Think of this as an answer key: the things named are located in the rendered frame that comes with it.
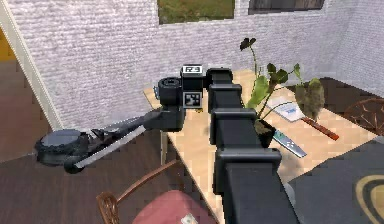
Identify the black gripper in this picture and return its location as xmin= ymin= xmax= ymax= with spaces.
xmin=34 ymin=76 xmax=187 ymax=175

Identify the wooden chair with red cushion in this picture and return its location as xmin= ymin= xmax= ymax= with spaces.
xmin=95 ymin=159 xmax=219 ymax=224

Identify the brown wooden round-back chair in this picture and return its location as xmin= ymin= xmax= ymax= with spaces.
xmin=343 ymin=97 xmax=384 ymax=137

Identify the light wooden table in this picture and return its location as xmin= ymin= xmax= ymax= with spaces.
xmin=143 ymin=68 xmax=379 ymax=224

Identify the small white patterned item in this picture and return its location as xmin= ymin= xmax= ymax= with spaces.
xmin=180 ymin=212 xmax=200 ymax=224

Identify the window with green view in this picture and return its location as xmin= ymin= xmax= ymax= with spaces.
xmin=156 ymin=0 xmax=236 ymax=26

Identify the green house plant black pot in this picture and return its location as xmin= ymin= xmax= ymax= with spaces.
xmin=239 ymin=37 xmax=326 ymax=150

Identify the teal and grey flat strip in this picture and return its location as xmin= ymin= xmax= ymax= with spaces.
xmin=272 ymin=129 xmax=308 ymax=159

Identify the white and blue paper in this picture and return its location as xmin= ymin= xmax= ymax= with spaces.
xmin=265 ymin=96 xmax=306 ymax=123

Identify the red-brown pencil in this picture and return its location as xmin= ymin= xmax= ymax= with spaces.
xmin=301 ymin=116 xmax=341 ymax=142

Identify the window with dark view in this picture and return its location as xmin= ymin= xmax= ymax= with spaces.
xmin=247 ymin=0 xmax=326 ymax=16

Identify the white door frame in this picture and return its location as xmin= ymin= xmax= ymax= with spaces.
xmin=0 ymin=0 xmax=65 ymax=132

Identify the black laptop with gold ring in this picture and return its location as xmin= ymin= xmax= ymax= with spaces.
xmin=287 ymin=135 xmax=384 ymax=224

